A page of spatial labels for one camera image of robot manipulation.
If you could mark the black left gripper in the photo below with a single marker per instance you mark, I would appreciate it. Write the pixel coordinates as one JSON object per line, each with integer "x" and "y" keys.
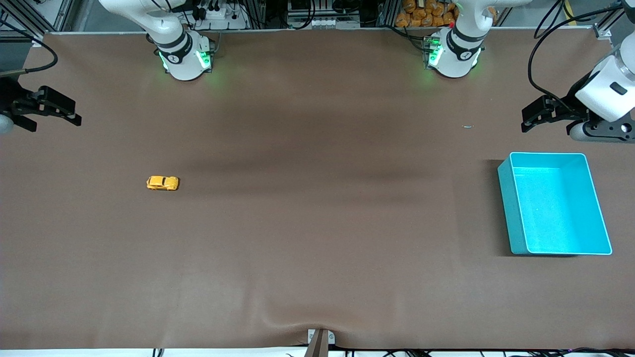
{"x": 568, "y": 105}

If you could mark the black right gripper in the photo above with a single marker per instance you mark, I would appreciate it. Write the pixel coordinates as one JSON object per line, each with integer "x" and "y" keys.
{"x": 11, "y": 99}

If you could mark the yellow beetle toy car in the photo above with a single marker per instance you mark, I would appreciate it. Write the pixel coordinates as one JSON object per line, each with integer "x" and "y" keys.
{"x": 162, "y": 183}

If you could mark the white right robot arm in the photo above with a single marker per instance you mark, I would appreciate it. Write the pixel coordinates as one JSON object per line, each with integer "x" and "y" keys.
{"x": 183, "y": 59}

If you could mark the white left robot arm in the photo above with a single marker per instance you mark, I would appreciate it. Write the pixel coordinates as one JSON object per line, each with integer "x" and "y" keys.
{"x": 459, "y": 54}

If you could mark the teal plastic storage bin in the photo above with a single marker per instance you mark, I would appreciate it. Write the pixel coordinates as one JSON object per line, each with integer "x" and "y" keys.
{"x": 555, "y": 208}

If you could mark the pile of orange objects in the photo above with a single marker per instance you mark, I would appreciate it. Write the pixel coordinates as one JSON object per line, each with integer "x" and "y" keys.
{"x": 426, "y": 15}

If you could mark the white power strip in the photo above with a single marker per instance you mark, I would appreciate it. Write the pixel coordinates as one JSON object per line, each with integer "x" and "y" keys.
{"x": 218, "y": 17}

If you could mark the grey control box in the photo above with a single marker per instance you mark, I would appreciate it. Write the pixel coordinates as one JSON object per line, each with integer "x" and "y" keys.
{"x": 322, "y": 22}

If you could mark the brown table mat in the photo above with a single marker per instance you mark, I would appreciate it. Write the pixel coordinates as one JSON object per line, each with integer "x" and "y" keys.
{"x": 317, "y": 223}

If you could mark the metal table corner bracket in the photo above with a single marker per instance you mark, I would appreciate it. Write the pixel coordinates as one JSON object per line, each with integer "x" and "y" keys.
{"x": 37, "y": 40}
{"x": 603, "y": 32}

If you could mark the metal mat clamp bracket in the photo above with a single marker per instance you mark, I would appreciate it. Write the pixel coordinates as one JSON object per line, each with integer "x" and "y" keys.
{"x": 327, "y": 338}

